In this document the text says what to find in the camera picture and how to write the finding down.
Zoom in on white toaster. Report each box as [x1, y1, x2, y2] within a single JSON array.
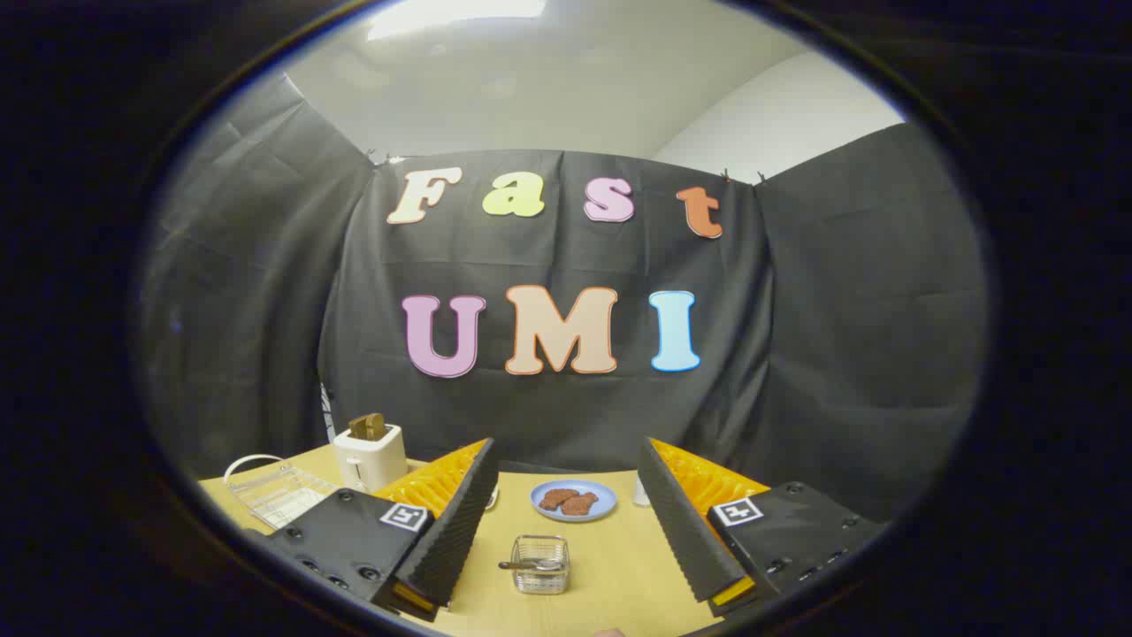
[[333, 425, 409, 493]]

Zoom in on black backdrop cloth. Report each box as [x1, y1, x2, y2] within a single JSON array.
[[137, 75, 990, 523]]

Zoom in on clear wire basket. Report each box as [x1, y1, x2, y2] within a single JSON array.
[[511, 534, 570, 595]]

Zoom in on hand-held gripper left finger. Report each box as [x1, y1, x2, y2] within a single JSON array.
[[255, 437, 500, 624]]

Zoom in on ceiling light panel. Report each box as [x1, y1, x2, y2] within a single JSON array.
[[367, 0, 547, 41]]

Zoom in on white wire dish rack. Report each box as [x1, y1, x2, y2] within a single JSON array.
[[223, 454, 341, 532]]

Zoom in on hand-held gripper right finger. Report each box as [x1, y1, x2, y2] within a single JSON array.
[[636, 436, 891, 619]]

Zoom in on blue plate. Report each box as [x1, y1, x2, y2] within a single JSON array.
[[531, 480, 618, 523]]

